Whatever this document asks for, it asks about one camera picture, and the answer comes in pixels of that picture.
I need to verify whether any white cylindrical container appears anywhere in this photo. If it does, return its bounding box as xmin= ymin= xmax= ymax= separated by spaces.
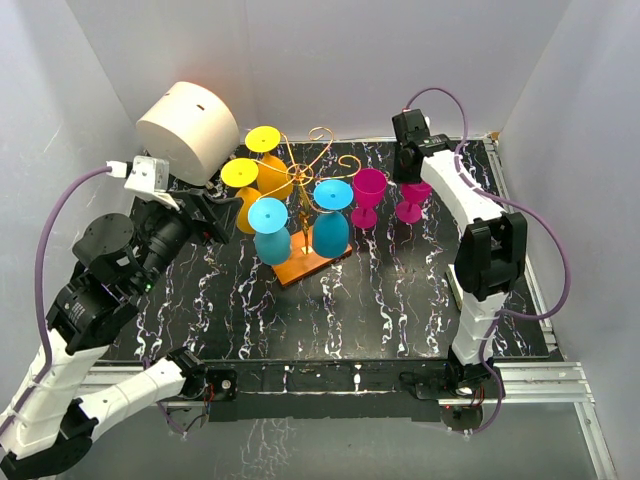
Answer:
xmin=136 ymin=81 xmax=240 ymax=186

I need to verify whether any small white box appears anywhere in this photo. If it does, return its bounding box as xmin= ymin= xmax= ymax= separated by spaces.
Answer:
xmin=446 ymin=264 xmax=464 ymax=311

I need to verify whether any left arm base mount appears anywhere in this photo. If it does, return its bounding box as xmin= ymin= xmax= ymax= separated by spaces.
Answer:
xmin=162 ymin=366 xmax=238 ymax=406

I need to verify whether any gold wire wine glass rack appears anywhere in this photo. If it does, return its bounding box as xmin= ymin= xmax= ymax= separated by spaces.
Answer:
xmin=272 ymin=132 xmax=362 ymax=288

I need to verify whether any aluminium table frame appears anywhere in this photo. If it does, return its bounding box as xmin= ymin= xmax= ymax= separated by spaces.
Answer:
xmin=37 ymin=132 xmax=621 ymax=480

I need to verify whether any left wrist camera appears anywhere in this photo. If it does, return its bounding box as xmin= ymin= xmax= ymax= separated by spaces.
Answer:
xmin=106 ymin=156 xmax=180 ymax=211

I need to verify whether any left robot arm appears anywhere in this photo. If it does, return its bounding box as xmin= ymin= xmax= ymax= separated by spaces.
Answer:
xmin=1 ymin=189 xmax=242 ymax=479

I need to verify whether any blue wine glass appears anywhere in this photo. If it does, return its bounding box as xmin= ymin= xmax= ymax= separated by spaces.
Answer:
xmin=312 ymin=179 xmax=353 ymax=258
xmin=248 ymin=197 xmax=291 ymax=266

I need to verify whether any yellow wine glass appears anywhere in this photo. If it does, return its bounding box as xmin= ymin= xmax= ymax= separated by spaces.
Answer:
xmin=221 ymin=158 xmax=261 ymax=235
xmin=245 ymin=125 xmax=293 ymax=201

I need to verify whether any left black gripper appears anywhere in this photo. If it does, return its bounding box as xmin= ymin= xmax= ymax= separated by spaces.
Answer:
xmin=133 ymin=186 xmax=243 ymax=294

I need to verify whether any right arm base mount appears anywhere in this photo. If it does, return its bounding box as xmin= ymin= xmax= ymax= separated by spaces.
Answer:
xmin=399 ymin=361 xmax=504 ymax=402

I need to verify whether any magenta wine glass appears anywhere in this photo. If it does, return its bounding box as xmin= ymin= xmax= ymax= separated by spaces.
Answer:
xmin=351 ymin=168 xmax=387 ymax=230
xmin=395 ymin=182 xmax=432 ymax=224

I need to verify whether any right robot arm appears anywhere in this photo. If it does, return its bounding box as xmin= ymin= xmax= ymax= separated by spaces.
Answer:
xmin=392 ymin=109 xmax=528 ymax=397

